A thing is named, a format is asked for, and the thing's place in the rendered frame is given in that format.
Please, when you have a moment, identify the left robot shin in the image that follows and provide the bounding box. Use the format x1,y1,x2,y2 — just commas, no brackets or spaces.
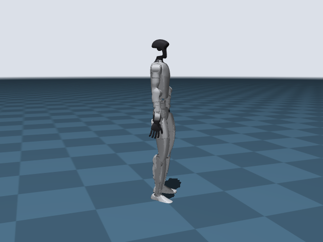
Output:
163,152,171,188

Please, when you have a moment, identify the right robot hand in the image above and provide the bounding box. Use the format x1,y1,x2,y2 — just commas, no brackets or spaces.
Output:
149,115,163,138

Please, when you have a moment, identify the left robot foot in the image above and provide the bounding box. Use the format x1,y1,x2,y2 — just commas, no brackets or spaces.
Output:
153,185,177,194

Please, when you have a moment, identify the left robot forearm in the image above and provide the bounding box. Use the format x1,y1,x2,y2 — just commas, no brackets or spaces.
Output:
164,94,171,110

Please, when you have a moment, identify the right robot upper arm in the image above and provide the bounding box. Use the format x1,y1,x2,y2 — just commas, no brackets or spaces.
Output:
151,64,163,97

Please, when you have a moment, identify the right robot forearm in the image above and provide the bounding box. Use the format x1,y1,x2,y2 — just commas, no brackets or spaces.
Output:
152,89,161,120

